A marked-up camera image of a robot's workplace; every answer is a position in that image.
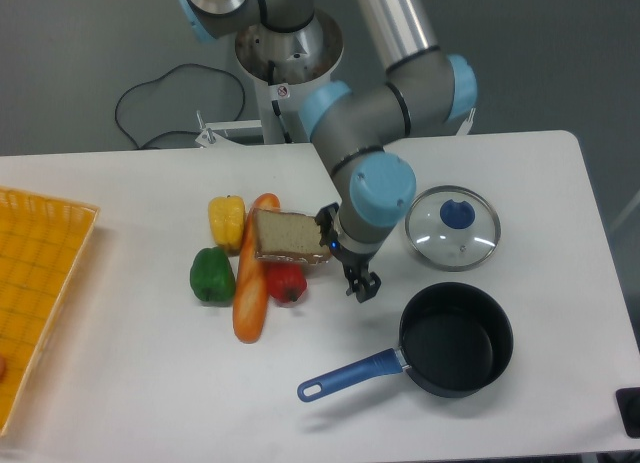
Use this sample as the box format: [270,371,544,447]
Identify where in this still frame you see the black saucepan blue handle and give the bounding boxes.
[297,282,514,403]

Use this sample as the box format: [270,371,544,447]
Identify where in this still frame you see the green bell pepper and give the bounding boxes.
[189,247,236,307]

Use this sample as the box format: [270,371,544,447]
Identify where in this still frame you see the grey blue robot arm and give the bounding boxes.
[178,0,477,302]

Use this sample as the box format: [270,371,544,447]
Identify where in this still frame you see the yellow bell pepper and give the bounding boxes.
[208,195,245,254]

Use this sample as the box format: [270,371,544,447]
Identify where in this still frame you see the bagged toast bread slice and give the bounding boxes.
[253,209,331,265]

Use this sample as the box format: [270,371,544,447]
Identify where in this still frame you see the orange baguette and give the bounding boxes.
[232,193,280,344]

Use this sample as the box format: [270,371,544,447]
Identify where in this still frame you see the glass pot lid blue knob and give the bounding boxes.
[404,185,502,272]

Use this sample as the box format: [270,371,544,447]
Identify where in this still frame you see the red bell pepper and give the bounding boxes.
[266,263,307,305]

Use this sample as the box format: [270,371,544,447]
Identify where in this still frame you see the yellow wicker basket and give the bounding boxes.
[1,187,100,435]

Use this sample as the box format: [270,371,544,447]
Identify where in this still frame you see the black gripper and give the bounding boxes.
[314,203,381,302]

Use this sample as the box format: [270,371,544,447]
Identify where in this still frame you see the black box at table edge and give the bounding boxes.
[615,387,640,439]

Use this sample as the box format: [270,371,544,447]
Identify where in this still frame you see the black cable on floor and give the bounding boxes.
[114,63,247,150]

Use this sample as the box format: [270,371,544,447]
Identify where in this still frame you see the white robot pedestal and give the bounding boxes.
[197,10,478,153]

